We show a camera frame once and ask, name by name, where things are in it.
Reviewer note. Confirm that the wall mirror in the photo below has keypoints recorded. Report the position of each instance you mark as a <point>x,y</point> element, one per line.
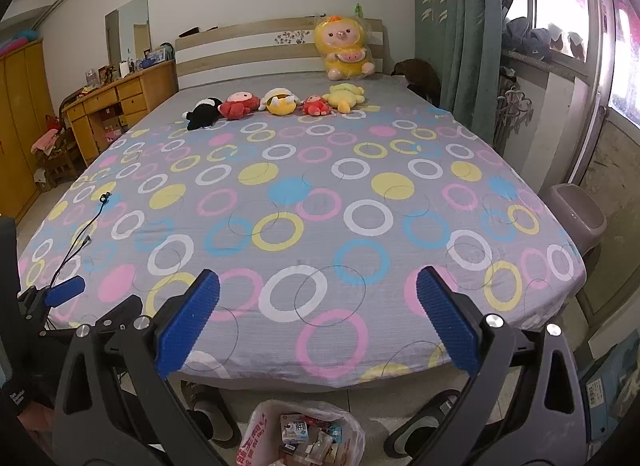
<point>127,30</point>

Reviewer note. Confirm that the green curtain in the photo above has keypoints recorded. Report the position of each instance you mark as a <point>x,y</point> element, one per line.
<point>465,45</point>

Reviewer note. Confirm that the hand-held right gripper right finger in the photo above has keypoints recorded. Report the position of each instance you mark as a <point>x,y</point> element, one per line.
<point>445,326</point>

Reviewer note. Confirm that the dark brown cloth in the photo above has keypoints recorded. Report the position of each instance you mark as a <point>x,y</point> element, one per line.
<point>420,78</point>

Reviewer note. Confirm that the dark blue cloth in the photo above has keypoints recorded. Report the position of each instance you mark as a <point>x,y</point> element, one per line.
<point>525,38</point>

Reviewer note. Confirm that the small red plush toy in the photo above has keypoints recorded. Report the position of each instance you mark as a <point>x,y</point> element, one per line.
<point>315,105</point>

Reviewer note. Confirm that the pink cloth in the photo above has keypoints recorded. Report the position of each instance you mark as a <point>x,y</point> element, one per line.
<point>45,141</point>

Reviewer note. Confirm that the person's left foot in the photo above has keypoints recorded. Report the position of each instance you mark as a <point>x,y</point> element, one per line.
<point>207,411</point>

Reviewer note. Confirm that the blue cardboard box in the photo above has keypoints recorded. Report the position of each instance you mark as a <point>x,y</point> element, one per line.
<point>610,386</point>

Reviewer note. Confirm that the large yellow pig plush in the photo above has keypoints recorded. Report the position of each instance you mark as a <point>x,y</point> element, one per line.
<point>342,45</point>

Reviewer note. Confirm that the person's right foot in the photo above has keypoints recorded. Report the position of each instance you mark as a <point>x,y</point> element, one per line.
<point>420,428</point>

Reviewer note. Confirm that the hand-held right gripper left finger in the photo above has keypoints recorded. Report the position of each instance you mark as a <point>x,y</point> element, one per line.
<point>192,326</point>

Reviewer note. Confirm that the grey bedsheet with coloured rings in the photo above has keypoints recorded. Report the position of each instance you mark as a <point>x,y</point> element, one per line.
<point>310,206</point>

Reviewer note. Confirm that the person's foot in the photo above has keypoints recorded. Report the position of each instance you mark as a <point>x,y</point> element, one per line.
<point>420,428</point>
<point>207,411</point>

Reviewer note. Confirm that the wooden chair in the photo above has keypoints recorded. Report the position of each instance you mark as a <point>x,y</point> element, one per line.
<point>65,155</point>

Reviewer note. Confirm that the yellow wooden wardrobe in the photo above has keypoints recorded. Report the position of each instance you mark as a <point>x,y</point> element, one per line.
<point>20,120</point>

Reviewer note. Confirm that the white and blue milk carton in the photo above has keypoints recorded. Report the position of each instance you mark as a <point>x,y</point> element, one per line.
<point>294,430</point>

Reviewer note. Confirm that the yellow duck plush toy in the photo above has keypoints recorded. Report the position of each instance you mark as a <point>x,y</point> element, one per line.
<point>342,95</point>

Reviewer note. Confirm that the wooden bed headboard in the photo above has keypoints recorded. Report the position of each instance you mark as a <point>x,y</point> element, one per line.
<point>250,53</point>

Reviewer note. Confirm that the pink and teal bundle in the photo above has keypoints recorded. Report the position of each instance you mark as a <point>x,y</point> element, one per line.
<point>17,40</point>

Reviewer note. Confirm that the wooden desk with drawers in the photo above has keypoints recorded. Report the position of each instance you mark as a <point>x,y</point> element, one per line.
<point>130,90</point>

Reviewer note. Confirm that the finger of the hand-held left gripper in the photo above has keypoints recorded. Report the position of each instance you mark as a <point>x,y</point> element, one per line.
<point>65,290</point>
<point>120,308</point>

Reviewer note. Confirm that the white plastic bag red print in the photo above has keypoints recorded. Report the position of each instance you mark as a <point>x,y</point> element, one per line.
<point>255,438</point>

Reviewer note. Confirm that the black plush toy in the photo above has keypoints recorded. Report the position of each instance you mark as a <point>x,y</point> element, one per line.
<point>202,115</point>

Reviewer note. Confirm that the round yellow plush toy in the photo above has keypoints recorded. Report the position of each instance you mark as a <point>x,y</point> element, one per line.
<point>280,103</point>

